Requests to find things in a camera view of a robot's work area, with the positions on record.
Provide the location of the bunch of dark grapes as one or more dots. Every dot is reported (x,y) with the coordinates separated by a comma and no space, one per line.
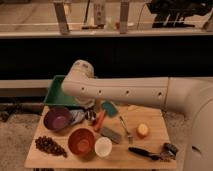
(49,146)

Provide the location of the yellow orange fruit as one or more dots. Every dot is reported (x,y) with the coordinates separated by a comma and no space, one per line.
(142,130)

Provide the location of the orange carrot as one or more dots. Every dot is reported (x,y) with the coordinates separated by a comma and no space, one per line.
(100,119)

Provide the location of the grey rectangular block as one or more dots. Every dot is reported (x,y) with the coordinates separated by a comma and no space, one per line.
(112,135)

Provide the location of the purple bowl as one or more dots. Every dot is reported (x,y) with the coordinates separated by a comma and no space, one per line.
(57,118)

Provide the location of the teal sponge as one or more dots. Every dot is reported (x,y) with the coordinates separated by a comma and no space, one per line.
(109,108)

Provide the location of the green plastic tray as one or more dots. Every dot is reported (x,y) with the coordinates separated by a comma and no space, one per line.
(56,97)

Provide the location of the grey towel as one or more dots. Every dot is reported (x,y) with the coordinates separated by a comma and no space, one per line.
(77,116)

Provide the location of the white cup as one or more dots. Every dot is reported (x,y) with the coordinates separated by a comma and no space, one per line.
(103,146)

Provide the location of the black handled brush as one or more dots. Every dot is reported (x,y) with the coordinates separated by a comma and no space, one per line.
(145,153)

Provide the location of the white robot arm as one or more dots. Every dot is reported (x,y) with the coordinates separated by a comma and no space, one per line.
(189,96)

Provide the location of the orange bowl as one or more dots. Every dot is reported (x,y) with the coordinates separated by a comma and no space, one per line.
(81,142)

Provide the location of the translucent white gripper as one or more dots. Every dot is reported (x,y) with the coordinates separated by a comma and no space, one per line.
(85,102)

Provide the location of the small metal cup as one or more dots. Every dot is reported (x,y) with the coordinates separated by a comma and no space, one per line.
(90,116)

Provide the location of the small dark block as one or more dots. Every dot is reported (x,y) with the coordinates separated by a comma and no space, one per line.
(170,147)

